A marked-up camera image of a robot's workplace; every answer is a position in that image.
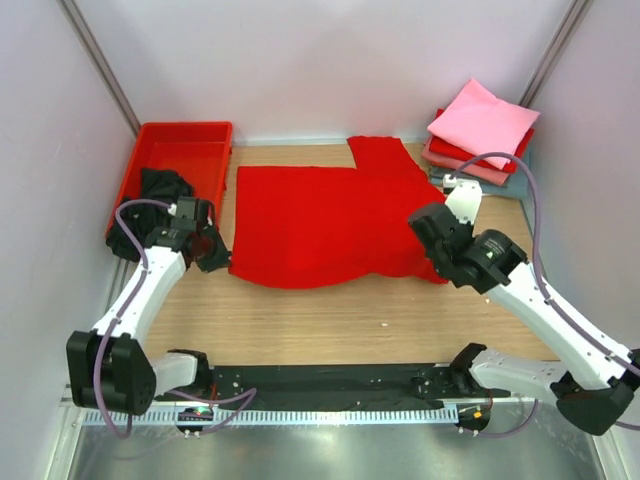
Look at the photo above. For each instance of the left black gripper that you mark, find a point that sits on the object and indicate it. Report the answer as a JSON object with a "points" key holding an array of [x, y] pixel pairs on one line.
{"points": [[213, 251]]}

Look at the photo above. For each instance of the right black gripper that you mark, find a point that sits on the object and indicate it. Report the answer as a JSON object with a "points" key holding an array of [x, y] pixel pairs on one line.
{"points": [[433, 232]]}

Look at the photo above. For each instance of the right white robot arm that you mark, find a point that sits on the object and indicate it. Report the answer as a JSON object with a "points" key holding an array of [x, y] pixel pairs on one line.
{"points": [[591, 383]]}

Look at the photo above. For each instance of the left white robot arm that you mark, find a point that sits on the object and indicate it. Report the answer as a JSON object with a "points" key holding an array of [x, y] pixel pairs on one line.
{"points": [[108, 368]]}

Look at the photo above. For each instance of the red plastic bin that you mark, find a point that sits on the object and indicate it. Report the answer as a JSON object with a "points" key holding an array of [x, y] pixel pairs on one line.
{"points": [[199, 152]]}

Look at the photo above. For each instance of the folded salmon t shirt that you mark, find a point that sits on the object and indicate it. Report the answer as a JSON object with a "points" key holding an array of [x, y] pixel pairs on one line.
{"points": [[492, 176]]}

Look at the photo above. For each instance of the folded grey t shirt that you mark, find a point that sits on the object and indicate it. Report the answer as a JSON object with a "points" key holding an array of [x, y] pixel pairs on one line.
{"points": [[515, 187]]}

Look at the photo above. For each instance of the folded pink t shirt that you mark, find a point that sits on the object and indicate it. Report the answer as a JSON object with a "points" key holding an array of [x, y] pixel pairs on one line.
{"points": [[479, 122]]}

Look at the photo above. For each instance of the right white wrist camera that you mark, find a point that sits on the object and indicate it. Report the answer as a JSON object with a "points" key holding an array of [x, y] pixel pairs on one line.
{"points": [[463, 198]]}

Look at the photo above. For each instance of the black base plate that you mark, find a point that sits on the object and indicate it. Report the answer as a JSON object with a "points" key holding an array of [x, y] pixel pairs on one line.
{"points": [[336, 388]]}

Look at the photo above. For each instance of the white slotted cable duct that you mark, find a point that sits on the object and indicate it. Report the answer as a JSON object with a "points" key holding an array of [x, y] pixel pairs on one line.
{"points": [[182, 415]]}

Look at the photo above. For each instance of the left aluminium frame post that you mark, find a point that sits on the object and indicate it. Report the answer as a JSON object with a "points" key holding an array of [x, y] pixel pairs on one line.
{"points": [[100, 62]]}

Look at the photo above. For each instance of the aluminium frame post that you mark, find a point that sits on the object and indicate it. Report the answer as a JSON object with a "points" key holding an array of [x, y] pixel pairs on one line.
{"points": [[100, 62], [561, 38]]}

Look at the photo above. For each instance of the right aluminium frame post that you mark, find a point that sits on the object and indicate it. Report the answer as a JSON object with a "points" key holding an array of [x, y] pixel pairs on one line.
{"points": [[561, 38]]}

